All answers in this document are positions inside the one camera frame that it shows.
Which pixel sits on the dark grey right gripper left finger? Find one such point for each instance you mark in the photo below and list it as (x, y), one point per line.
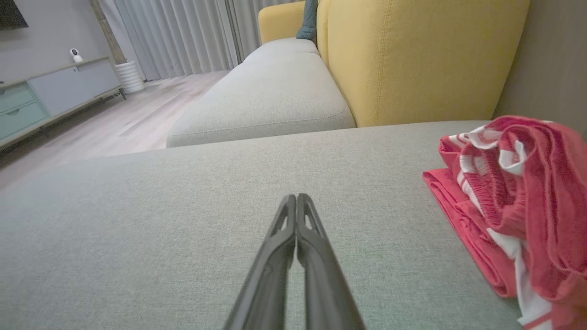
(266, 284)

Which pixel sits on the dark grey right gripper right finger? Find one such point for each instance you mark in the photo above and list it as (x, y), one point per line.
(325, 284)

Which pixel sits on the red shorts white stripe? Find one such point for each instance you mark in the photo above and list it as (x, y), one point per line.
(550, 206)

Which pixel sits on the large grey sofa seat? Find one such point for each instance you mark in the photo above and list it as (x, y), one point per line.
(137, 229)

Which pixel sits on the grey sofa seat cushion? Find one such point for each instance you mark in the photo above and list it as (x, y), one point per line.
(266, 101)
(284, 48)

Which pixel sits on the yellow sofa backrest cushion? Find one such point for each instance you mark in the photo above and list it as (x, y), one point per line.
(322, 27)
(426, 59)

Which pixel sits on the white ribbed cylinder appliance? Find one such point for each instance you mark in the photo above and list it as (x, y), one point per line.
(130, 77)

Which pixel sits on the yellow sofa armrest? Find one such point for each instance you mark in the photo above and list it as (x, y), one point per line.
(279, 23)

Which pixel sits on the grey pleated curtain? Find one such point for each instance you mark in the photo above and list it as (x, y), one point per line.
(257, 18)
(174, 36)

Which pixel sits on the teal throw pillow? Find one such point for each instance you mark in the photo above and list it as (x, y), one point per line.
(308, 20)

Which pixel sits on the grey low media cabinet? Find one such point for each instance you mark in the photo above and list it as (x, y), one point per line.
(55, 96)

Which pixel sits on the small white home camera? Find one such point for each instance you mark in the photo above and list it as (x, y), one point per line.
(76, 55)

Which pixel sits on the brown wooden post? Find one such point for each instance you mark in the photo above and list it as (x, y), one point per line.
(107, 32)

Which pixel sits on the black wall television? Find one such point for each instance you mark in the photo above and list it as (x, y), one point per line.
(10, 13)

